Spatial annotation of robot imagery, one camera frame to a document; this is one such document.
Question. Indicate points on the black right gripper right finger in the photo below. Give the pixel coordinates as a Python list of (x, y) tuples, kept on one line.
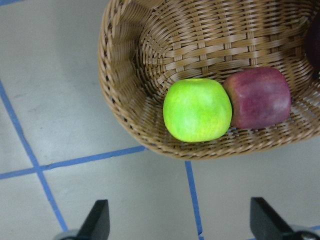
[(266, 224)]

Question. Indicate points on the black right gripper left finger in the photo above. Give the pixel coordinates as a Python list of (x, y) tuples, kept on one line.
[(97, 223)]

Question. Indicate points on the red yellow apple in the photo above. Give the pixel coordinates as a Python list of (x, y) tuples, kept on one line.
[(260, 97)]

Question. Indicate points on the green apple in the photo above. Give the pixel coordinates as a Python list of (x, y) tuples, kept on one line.
[(197, 110)]

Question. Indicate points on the woven wicker basket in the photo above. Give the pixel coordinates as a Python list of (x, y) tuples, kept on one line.
[(145, 46)]

